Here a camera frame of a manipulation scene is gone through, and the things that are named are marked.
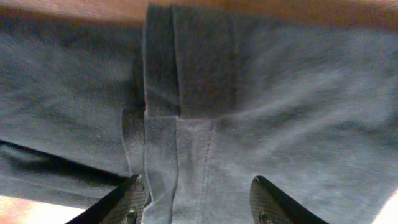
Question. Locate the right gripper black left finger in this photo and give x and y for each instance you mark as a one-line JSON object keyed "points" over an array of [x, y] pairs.
{"points": [[123, 205]]}

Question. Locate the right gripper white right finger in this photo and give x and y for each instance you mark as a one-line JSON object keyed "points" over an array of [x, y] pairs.
{"points": [[270, 205]]}

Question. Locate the dark green t-shirt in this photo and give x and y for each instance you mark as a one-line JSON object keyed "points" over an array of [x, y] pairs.
{"points": [[199, 102]]}

